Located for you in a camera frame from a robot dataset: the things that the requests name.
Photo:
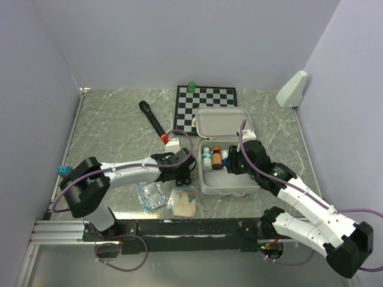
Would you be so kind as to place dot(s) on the green toy on chessboard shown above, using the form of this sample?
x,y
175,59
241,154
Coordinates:
x,y
191,87

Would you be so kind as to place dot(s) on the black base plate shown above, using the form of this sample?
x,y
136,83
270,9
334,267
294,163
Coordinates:
x,y
201,234

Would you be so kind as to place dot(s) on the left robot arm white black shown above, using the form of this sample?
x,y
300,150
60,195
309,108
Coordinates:
x,y
85,187

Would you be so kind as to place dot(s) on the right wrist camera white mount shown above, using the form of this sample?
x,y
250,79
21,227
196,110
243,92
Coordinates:
x,y
247,135

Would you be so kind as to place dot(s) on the black handled scissors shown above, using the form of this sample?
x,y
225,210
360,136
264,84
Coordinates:
x,y
183,179

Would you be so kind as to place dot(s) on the grey medicine kit case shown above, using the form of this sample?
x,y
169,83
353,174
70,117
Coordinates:
x,y
219,126

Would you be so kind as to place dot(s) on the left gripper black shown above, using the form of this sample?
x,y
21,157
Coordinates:
x,y
182,173

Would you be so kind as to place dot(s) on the blue printed plastic bag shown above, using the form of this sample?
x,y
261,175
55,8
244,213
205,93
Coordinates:
x,y
150,195

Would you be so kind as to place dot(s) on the white bottle green label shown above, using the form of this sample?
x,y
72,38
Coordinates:
x,y
206,159

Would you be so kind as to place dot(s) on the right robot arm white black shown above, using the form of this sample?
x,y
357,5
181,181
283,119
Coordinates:
x,y
344,243

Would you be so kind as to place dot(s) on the brown medicine bottle orange cap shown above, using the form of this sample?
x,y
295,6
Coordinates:
x,y
217,158

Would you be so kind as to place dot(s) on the black white chessboard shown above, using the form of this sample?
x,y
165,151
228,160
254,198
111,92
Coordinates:
x,y
186,104

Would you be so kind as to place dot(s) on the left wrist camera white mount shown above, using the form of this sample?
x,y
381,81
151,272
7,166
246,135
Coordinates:
x,y
173,145

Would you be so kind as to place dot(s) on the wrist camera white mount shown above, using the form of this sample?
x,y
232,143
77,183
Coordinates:
x,y
247,135
173,145

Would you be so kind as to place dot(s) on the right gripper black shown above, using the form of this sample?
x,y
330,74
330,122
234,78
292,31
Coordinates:
x,y
233,156

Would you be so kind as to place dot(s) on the aluminium frame rail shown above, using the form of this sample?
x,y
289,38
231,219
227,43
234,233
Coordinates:
x,y
53,233

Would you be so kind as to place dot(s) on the black microphone orange end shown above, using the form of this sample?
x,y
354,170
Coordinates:
x,y
145,108

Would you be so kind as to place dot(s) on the white wall mounted device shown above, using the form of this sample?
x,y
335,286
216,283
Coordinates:
x,y
291,94

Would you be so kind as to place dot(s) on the bag of latex gloves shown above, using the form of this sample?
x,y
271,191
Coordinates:
x,y
183,201

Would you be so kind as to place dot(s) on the blue brown toy block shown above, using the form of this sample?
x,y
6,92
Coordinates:
x,y
64,171

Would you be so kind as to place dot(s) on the white chess piece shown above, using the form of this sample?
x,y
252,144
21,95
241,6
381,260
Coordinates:
x,y
194,122

